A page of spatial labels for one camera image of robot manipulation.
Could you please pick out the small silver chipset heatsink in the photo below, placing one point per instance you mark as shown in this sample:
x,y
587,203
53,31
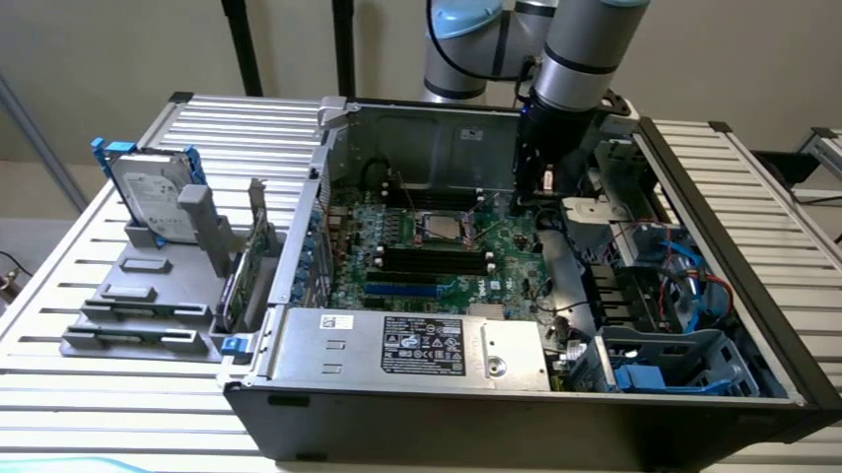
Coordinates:
x,y
487,309

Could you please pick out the grey parts rack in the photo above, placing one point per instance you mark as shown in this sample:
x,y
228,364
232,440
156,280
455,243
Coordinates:
x,y
170,290

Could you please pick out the blue plastic case latch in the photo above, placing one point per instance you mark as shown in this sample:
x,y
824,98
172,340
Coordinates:
x,y
235,344

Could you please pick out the black RAM slot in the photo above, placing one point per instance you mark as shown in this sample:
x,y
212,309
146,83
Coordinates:
x,y
437,206
437,189
437,195
433,257
433,250
433,263
437,201
433,269

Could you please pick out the blue plastic disk carrier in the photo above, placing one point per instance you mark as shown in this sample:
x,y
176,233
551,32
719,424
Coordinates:
x,y
118,148

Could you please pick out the blue expansion slot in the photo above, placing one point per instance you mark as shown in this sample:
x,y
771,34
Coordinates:
x,y
401,290

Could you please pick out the CPU socket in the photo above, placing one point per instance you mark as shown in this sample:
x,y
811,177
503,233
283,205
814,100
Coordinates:
x,y
439,227

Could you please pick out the aluminium side table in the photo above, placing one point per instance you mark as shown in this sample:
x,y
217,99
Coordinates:
x,y
818,143

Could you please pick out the grey disk bay cage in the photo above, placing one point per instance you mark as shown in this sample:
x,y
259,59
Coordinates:
x,y
683,355

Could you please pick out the black open PC case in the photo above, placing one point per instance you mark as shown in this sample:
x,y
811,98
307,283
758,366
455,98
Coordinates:
x,y
525,424

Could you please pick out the grey plastic air duct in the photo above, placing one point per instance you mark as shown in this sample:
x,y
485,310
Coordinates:
x,y
565,276

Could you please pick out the black box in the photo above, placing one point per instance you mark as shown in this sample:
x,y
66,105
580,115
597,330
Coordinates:
x,y
779,166

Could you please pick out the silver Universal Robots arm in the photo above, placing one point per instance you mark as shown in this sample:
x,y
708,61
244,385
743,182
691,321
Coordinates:
x,y
579,44

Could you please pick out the green graphics card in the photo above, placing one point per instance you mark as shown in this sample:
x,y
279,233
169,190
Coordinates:
x,y
247,266

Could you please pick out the silver power supply unit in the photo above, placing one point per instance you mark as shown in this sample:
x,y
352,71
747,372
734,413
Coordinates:
x,y
368,350

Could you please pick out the black tripod pole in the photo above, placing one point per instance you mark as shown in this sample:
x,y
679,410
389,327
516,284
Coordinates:
x,y
244,44
343,44

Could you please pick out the blue plastic disk bay bracket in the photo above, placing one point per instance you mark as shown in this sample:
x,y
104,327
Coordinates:
x,y
638,378

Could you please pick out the silver hard disk drive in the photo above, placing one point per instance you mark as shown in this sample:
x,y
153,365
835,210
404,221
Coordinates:
x,y
152,197

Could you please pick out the grey metal frame post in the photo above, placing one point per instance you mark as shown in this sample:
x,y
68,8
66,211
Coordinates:
x,y
38,138

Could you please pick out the metal socket cover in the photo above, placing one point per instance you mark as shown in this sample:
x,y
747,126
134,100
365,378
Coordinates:
x,y
471,217

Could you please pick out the green motherboard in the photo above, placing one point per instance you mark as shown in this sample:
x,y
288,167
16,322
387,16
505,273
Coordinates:
x,y
512,266

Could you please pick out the black expansion slot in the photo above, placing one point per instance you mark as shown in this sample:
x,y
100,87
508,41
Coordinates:
x,y
399,278

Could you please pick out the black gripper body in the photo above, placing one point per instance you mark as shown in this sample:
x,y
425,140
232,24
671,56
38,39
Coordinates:
x,y
548,143

